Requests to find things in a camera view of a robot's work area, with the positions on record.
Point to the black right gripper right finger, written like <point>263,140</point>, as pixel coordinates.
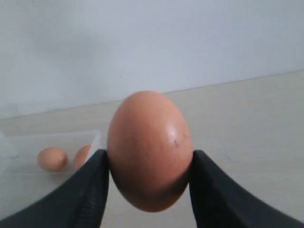
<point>219,202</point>

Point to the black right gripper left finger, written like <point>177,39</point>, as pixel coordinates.
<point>77,203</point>

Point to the brown egg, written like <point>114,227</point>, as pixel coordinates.
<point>149,147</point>
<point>81,157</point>
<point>52,159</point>

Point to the brown egg back top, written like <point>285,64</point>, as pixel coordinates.
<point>52,159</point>

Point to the clear plastic box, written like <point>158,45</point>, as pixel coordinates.
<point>18,154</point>

